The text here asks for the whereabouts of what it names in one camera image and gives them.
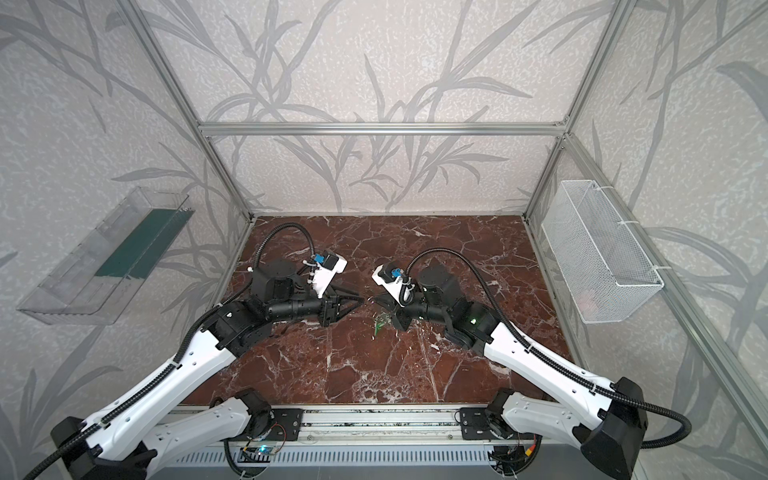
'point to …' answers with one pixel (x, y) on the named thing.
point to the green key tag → (377, 327)
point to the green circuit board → (261, 454)
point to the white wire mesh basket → (604, 267)
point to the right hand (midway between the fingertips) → (377, 287)
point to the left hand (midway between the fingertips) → (363, 293)
